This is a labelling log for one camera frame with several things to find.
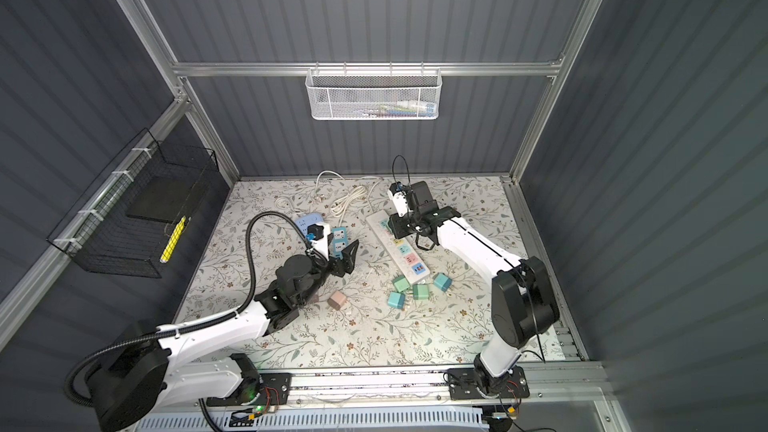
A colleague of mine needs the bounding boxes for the yellow marker pen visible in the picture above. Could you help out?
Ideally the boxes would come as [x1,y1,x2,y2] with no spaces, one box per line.
[160,216,187,264]

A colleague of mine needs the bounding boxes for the black corrugated cable conduit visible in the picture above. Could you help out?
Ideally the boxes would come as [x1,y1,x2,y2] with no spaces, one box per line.
[64,211,310,407]

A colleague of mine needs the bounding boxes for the white wire mesh basket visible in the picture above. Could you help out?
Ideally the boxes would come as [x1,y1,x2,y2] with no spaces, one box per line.
[305,70,443,121]

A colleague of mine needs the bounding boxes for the teal charger plug right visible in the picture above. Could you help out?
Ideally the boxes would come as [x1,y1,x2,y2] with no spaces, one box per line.
[433,273,452,292]

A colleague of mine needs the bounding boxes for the light blue round socket hub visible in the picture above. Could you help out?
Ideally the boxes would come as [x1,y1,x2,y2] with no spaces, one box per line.
[295,213,327,241]

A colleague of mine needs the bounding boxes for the pink USB charger plug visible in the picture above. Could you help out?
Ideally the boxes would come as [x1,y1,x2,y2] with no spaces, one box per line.
[327,290,348,311]

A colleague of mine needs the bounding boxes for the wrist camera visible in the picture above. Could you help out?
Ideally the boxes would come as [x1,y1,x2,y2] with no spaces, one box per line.
[306,222,331,259]
[387,181,410,217]

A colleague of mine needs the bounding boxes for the teal charger plug front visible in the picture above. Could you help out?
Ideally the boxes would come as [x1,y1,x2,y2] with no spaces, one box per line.
[387,292,406,310]

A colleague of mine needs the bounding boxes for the green charger plug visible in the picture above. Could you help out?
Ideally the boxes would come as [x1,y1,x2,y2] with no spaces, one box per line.
[392,275,411,293]
[411,284,430,301]

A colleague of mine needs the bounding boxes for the black wire wall basket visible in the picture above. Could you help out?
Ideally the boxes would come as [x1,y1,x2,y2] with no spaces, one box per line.
[47,129,219,279]

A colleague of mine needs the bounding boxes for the white multicolour power strip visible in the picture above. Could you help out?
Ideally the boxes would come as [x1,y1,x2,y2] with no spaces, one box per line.
[366,210,431,285]

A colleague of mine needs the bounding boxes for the teal charger plug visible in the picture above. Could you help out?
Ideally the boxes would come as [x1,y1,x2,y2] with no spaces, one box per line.
[387,292,406,310]
[433,273,452,292]

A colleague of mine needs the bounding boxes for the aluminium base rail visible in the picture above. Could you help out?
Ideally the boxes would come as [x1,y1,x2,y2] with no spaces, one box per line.
[270,361,616,412]

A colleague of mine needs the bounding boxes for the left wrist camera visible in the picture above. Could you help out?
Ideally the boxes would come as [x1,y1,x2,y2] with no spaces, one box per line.
[306,222,331,259]

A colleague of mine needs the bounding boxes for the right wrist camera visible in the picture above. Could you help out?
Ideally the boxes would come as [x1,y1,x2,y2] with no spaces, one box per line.
[387,181,410,217]

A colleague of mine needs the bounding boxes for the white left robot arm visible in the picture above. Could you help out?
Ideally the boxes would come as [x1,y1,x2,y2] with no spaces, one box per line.
[85,223,359,431]

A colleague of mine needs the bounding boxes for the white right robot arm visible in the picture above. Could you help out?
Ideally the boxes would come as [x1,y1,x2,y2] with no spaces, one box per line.
[388,181,560,395]

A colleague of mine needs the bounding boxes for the white bundled power cables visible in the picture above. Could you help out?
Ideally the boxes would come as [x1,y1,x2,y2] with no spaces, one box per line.
[275,169,385,226]

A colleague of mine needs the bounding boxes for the green charger plug front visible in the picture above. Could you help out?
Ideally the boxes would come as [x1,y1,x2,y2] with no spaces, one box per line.
[411,284,430,301]

